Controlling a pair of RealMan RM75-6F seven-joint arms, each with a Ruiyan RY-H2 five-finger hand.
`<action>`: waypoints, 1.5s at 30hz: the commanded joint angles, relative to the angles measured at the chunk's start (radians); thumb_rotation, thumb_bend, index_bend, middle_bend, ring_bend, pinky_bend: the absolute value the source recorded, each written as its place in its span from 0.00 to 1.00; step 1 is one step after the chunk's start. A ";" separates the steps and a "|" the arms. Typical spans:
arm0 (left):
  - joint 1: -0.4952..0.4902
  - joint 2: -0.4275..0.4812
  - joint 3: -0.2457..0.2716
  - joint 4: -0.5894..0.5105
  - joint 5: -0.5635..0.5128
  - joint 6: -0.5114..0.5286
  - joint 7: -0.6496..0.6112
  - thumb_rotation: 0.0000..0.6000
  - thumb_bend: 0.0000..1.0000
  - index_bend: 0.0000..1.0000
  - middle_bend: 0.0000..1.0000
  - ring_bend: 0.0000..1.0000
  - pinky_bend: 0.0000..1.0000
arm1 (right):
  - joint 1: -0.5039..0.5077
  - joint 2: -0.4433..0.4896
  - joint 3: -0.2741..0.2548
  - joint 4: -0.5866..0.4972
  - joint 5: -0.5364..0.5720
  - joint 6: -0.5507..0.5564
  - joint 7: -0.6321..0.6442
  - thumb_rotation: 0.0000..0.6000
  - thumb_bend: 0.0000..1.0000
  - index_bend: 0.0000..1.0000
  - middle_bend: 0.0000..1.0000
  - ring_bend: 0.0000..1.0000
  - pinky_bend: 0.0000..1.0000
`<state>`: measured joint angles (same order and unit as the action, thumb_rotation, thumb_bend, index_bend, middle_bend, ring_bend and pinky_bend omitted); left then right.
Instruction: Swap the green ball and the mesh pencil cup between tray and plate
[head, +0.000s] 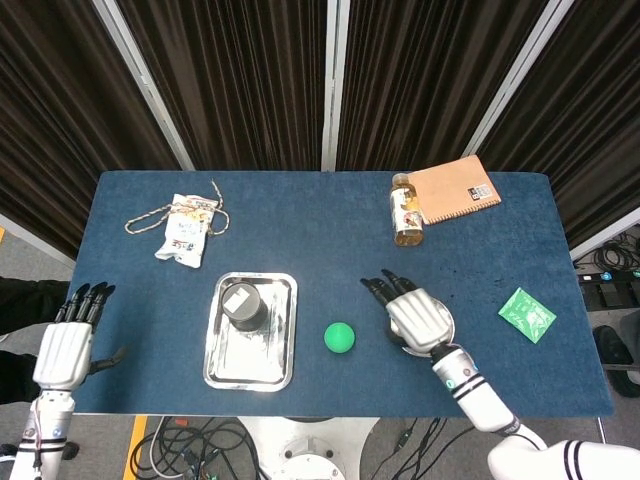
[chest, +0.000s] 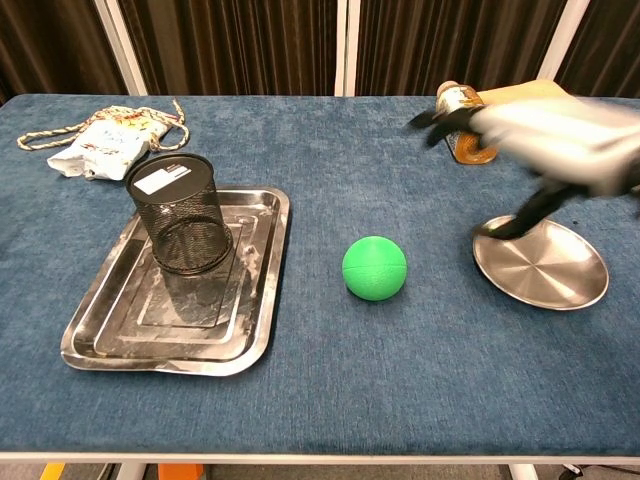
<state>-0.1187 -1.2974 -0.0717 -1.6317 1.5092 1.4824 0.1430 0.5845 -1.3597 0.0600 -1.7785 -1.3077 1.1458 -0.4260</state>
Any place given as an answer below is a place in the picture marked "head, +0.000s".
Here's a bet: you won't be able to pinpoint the black floor cable bundle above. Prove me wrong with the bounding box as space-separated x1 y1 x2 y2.
129 417 266 480

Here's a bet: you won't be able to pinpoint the tan spiral notebook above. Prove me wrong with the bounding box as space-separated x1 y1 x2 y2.
407 154 503 227

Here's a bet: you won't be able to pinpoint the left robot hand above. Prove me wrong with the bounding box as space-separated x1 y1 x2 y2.
32 282 129 391

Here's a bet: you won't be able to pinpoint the white printed snack bag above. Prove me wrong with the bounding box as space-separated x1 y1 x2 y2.
153 193 217 270

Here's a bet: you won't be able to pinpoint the dark brown pleated curtain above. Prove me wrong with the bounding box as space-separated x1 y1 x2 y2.
0 0 182 261
477 0 640 250
335 0 564 172
115 0 330 172

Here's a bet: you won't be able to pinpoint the black power strip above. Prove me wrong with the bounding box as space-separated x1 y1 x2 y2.
577 268 640 286

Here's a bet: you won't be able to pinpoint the braided white brown rope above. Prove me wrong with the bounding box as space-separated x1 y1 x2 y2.
124 179 232 237

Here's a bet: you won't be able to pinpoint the rectangular steel tray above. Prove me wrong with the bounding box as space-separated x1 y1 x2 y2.
202 271 299 393

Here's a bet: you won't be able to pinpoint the green rubber ball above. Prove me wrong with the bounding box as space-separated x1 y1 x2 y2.
323 321 357 354

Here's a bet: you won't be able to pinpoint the black shoe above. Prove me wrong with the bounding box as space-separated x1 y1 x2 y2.
592 324 626 369

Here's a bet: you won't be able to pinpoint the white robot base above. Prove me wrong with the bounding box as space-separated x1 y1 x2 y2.
234 416 381 480

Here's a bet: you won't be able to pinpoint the black cable with inline box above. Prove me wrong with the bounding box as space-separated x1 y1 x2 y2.
379 417 566 480

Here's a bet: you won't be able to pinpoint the black coiled cables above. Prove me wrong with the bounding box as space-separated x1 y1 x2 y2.
589 232 640 274

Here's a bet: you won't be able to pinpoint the black cylindrical canister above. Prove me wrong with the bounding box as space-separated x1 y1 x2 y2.
220 282 271 333

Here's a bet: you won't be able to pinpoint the white partition post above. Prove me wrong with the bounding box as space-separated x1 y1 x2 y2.
91 0 196 172
462 0 577 159
321 0 350 172

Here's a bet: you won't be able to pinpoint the white partition base rail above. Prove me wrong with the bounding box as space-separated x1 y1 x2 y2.
569 205 640 261
0 213 77 265

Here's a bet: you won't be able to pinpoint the person in black clothing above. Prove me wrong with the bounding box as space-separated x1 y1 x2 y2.
0 277 71 404

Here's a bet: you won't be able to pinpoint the round steel plate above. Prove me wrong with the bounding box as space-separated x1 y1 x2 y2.
384 295 457 359

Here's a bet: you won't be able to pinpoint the blue fabric table cover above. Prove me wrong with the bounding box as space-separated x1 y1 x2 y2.
69 170 615 417

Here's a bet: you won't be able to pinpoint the green sachet packet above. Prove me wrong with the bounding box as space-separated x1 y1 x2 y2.
497 287 558 344

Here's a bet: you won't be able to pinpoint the amber tea bottle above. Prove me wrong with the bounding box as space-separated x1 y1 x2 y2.
389 172 426 248

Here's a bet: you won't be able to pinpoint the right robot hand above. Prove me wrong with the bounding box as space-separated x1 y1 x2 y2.
360 268 456 357

